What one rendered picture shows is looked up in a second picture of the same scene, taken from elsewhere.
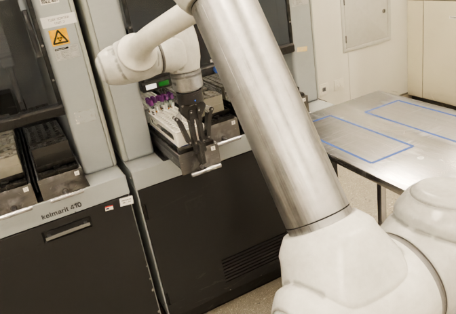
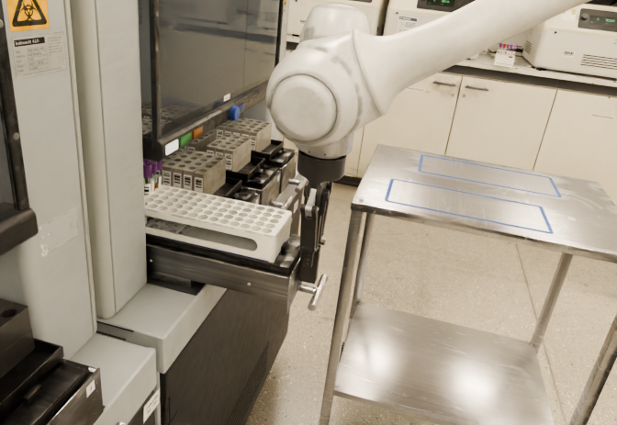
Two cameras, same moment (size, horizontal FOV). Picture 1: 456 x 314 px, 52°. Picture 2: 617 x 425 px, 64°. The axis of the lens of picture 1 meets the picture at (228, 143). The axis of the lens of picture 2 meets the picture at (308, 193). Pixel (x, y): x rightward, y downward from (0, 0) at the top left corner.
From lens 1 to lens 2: 1.14 m
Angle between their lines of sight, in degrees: 50
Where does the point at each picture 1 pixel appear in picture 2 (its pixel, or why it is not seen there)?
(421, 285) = not seen: outside the picture
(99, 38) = (102, 27)
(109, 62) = (352, 93)
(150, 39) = (470, 49)
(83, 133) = (51, 278)
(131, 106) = (131, 192)
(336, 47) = not seen: hidden behind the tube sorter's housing
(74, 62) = (53, 83)
